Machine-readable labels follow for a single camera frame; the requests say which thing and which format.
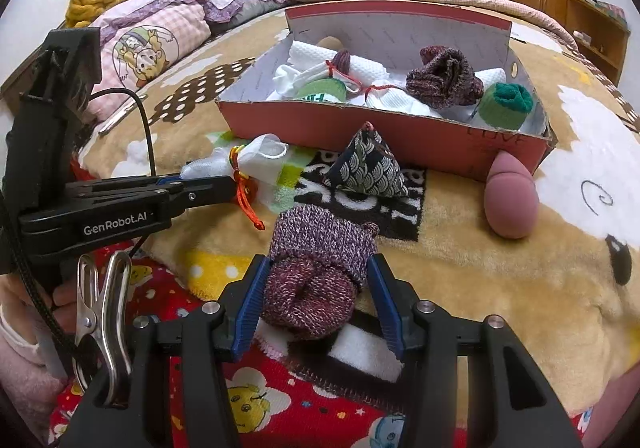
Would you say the pink makeup sponge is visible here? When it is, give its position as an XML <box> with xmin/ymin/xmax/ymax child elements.
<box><xmin>482</xmin><ymin>151</ymin><xmax>541</xmax><ymax>240</ymax></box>

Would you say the white towel roll purple yarn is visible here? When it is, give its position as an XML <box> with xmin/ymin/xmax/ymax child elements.
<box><xmin>287</xmin><ymin>39</ymin><xmax>401</xmax><ymax>85</ymax></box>

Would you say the white mesh pouch red cord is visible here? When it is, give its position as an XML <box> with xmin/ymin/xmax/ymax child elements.
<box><xmin>179</xmin><ymin>132</ymin><xmax>290</xmax><ymax>231</ymax></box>

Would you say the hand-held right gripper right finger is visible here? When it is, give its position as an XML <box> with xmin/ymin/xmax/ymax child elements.
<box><xmin>366</xmin><ymin>252</ymin><xmax>583</xmax><ymax>448</ymax></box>

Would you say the maroon knitted sock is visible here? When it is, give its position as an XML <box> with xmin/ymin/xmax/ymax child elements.
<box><xmin>405</xmin><ymin>46</ymin><xmax>485</xmax><ymax>109</ymax></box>
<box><xmin>261</xmin><ymin>205</ymin><xmax>381</xmax><ymax>341</ymax></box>

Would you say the thick black cable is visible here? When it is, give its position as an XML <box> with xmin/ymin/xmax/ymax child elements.
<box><xmin>0</xmin><ymin>198</ymin><xmax>76</xmax><ymax>379</ymax></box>

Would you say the dark patterned triangular pouch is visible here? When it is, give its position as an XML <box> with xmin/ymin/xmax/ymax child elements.
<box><xmin>324</xmin><ymin>121</ymin><xmax>410</xmax><ymax>199</ymax></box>

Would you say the green rolled sock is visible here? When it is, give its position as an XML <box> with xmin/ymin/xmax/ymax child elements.
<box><xmin>299</xmin><ymin>78</ymin><xmax>347</xmax><ymax>104</ymax></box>
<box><xmin>470</xmin><ymin>82</ymin><xmax>535</xmax><ymax>131</ymax></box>

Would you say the metal spring clip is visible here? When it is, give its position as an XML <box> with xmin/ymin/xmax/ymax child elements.
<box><xmin>74</xmin><ymin>249</ymin><xmax>133</xmax><ymax>406</ymax></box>

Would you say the red cartoon printed sheet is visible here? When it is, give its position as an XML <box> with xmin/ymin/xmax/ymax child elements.
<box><xmin>47</xmin><ymin>238</ymin><xmax>591</xmax><ymax>448</ymax></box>

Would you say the beige printed blanket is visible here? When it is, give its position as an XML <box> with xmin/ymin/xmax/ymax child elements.
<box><xmin>75</xmin><ymin>3</ymin><xmax>640</xmax><ymax>424</ymax></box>

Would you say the person's left hand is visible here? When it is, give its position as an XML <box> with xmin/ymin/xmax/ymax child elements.
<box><xmin>0</xmin><ymin>272</ymin><xmax>77</xmax><ymax>325</ymax></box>

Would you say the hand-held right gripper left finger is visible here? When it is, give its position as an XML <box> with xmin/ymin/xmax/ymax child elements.
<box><xmin>57</xmin><ymin>254</ymin><xmax>272</xmax><ymax>448</ymax></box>

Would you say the thin black cable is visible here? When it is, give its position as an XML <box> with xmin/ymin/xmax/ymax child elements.
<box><xmin>91</xmin><ymin>88</ymin><xmax>155</xmax><ymax>254</ymax></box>

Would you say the silver metal bar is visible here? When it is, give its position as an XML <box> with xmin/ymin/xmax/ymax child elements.
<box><xmin>97</xmin><ymin>96</ymin><xmax>147</xmax><ymax>136</ymax></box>

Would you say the red cardboard shoe box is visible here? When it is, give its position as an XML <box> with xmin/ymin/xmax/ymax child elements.
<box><xmin>215</xmin><ymin>1</ymin><xmax>558</xmax><ymax>179</ymax></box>

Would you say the white fluffy cloth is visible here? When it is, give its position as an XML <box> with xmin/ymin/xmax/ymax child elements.
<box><xmin>265</xmin><ymin>64</ymin><xmax>326</xmax><ymax>102</ymax></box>

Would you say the yellow crumpled cloth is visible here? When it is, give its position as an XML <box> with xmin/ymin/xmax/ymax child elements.
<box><xmin>65</xmin><ymin>0</ymin><xmax>136</xmax><ymax>29</ymax></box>

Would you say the pink checked pillow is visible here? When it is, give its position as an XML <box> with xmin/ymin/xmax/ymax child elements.
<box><xmin>92</xmin><ymin>0</ymin><xmax>211</xmax><ymax>89</ymax></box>

